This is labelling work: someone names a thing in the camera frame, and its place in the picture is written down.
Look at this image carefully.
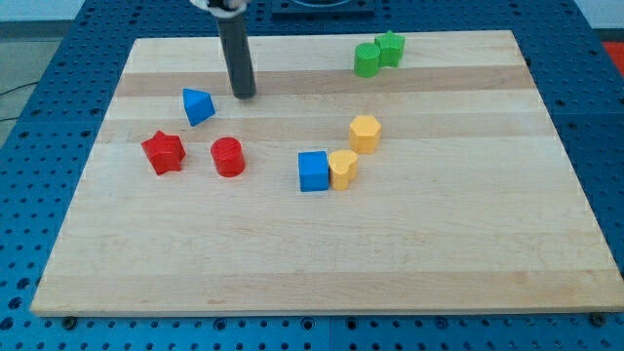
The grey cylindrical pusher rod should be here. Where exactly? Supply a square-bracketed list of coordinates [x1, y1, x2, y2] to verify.
[216, 15, 256, 99]

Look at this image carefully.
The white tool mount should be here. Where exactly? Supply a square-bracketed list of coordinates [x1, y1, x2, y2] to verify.
[189, 0, 252, 19]

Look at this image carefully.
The red star block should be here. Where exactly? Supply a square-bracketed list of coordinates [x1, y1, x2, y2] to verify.
[141, 131, 185, 176]

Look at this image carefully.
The green star block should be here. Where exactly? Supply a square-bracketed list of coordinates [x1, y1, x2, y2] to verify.
[374, 30, 406, 67]

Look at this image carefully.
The blue triangle block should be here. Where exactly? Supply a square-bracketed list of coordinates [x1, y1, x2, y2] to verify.
[182, 89, 216, 127]

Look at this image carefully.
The red cylinder block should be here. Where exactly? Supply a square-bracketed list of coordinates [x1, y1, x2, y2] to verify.
[211, 136, 246, 177]

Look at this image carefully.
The green cylinder block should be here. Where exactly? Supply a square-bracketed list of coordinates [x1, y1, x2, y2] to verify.
[354, 43, 380, 78]

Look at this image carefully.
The yellow hexagon block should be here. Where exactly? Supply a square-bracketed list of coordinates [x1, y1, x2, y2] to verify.
[349, 115, 381, 154]

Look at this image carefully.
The blue cube block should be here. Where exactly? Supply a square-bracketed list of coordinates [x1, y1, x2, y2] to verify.
[297, 151, 330, 192]

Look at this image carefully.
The yellow heart block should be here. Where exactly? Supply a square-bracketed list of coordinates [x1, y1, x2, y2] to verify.
[329, 149, 359, 190]

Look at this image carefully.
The wooden board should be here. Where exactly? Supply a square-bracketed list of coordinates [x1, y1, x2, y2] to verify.
[31, 30, 623, 317]

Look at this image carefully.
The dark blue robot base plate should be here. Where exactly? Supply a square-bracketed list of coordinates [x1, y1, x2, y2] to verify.
[271, 0, 375, 18]

